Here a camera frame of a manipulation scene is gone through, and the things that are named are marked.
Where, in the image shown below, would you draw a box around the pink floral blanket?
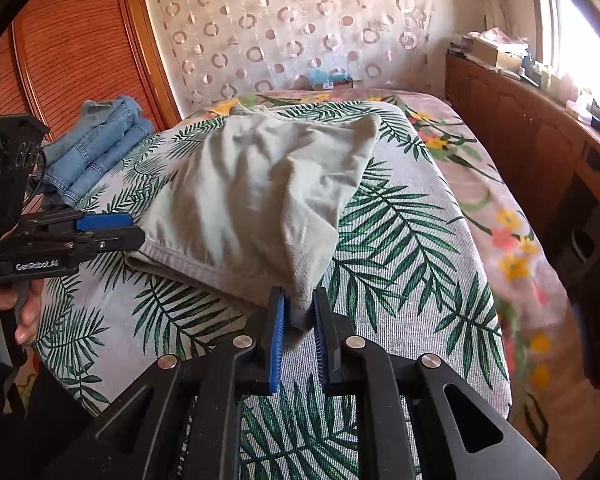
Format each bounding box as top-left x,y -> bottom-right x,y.
200,89 -> 600,456

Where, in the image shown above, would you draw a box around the leaf print blanket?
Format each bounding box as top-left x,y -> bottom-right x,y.
30,100 -> 512,480

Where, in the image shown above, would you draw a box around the long wooden cabinet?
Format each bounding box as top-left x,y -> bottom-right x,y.
444,52 -> 600,391

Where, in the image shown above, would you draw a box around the white tissue box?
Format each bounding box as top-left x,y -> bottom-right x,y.
565,99 -> 593,123

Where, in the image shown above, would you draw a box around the white plastic bottle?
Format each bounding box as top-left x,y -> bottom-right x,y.
540,67 -> 561,96

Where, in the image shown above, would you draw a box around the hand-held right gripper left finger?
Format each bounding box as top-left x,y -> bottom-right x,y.
42,286 -> 288,480

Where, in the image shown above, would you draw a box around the wooden slatted wardrobe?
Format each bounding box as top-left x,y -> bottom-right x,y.
0,0 -> 183,171

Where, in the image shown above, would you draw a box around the person's left hand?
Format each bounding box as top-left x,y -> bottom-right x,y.
0,279 -> 46,347

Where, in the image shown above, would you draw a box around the circle print sheer curtain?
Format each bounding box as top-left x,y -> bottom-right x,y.
145,0 -> 437,111

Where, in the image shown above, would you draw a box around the window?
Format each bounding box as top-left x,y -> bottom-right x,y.
527,0 -> 600,106

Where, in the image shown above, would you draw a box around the plain cardboard box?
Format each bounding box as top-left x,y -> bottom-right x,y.
472,40 -> 523,72

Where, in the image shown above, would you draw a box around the teal item on box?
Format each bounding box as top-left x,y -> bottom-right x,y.
307,71 -> 355,92

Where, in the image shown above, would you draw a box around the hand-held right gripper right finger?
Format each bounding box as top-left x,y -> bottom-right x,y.
312,287 -> 563,480

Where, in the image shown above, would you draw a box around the grey pants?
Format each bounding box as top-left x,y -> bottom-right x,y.
125,102 -> 383,351

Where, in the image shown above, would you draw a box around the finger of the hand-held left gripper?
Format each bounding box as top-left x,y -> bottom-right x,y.
66,226 -> 146,262
21,211 -> 135,235

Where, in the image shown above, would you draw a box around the folded blue jeans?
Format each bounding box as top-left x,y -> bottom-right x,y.
41,94 -> 155,209

